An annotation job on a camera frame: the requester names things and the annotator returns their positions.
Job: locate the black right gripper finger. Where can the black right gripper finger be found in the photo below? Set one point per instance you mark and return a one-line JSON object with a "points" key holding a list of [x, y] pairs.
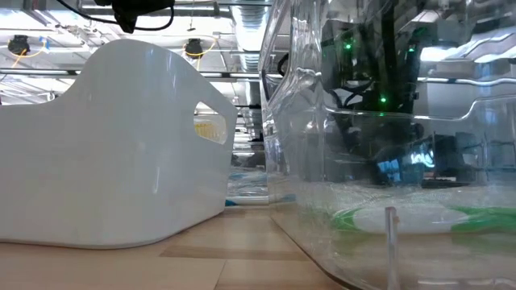
{"points": [[354, 139], [401, 149]]}

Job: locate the green white toothbrush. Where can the green white toothbrush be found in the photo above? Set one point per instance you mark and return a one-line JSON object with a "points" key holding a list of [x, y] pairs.
{"points": [[403, 219]]}

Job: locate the orange white toothbrush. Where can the orange white toothbrush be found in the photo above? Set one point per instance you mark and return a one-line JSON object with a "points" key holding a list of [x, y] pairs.
{"points": [[209, 131]]}

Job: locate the white plastic bin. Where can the white plastic bin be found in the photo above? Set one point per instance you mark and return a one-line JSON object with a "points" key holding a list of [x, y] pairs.
{"points": [[101, 161]]}

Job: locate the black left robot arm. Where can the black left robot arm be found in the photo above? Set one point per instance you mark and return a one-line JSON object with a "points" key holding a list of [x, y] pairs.
{"points": [[137, 10]]}

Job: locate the blue white wrapped toothbrush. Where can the blue white wrapped toothbrush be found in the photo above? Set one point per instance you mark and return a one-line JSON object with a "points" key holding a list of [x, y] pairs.
{"points": [[254, 199]]}

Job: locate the black ceiling-hung device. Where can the black ceiling-hung device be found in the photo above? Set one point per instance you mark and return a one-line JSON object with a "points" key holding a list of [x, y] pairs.
{"points": [[194, 47], [18, 44]]}

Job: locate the silver ventilation duct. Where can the silver ventilation duct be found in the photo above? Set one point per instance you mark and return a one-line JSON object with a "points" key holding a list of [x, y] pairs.
{"points": [[250, 36]]}

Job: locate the grey horizontal rail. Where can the grey horizontal rail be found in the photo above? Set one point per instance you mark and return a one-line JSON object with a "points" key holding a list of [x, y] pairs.
{"points": [[121, 72]]}

